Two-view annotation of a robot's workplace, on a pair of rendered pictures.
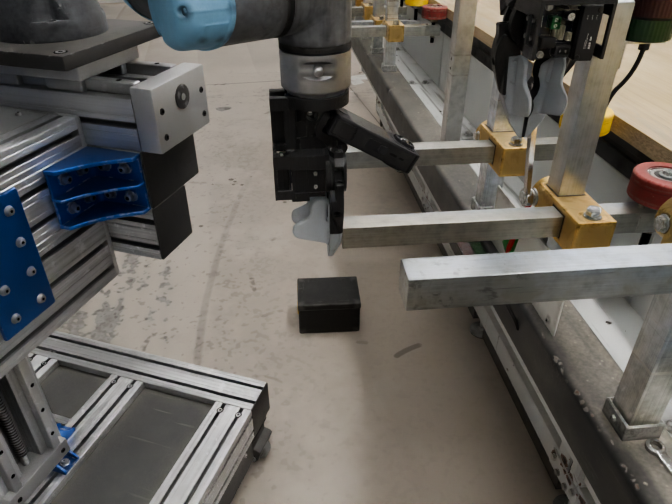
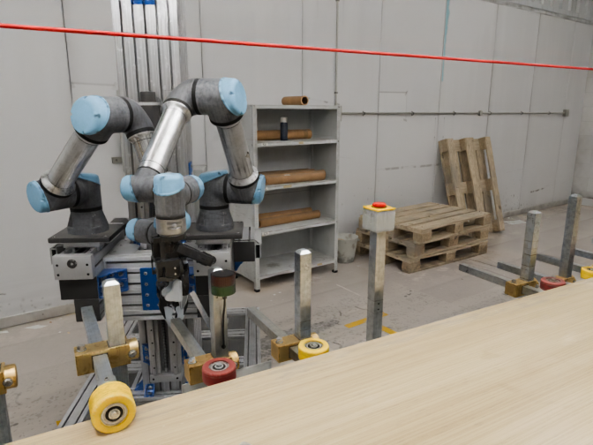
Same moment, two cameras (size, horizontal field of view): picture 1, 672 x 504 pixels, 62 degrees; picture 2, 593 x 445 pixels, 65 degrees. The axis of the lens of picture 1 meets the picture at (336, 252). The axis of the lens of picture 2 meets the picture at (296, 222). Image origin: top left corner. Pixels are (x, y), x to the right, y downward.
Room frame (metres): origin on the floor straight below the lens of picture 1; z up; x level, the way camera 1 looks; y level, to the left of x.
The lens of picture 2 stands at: (0.42, -1.42, 1.49)
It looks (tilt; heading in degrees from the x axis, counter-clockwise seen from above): 13 degrees down; 67
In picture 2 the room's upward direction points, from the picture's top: straight up
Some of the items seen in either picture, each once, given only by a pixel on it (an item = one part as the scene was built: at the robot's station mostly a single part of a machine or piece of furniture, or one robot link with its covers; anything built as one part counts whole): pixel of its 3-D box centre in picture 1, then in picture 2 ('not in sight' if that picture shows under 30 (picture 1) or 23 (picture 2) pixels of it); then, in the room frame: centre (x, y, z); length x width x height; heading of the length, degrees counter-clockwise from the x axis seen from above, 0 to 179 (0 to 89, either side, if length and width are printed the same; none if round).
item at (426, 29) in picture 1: (372, 31); (504, 282); (1.87, -0.12, 0.83); 0.44 x 0.03 x 0.04; 96
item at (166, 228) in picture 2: not in sight; (171, 226); (0.58, -0.21, 1.21); 0.08 x 0.08 x 0.05
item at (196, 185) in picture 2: not in sight; (180, 190); (0.62, -0.12, 1.28); 0.11 x 0.11 x 0.08; 56
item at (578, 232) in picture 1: (570, 213); (212, 366); (0.65, -0.31, 0.85); 0.14 x 0.06 x 0.05; 6
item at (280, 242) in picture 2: not in sight; (285, 193); (1.95, 2.47, 0.78); 0.90 x 0.45 x 1.55; 12
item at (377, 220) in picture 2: not in sight; (378, 219); (1.18, -0.26, 1.18); 0.07 x 0.07 x 0.08; 6
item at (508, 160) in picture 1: (501, 146); (296, 345); (0.90, -0.28, 0.84); 0.14 x 0.06 x 0.05; 6
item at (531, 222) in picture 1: (508, 225); (195, 353); (0.62, -0.22, 0.84); 0.43 x 0.03 x 0.04; 96
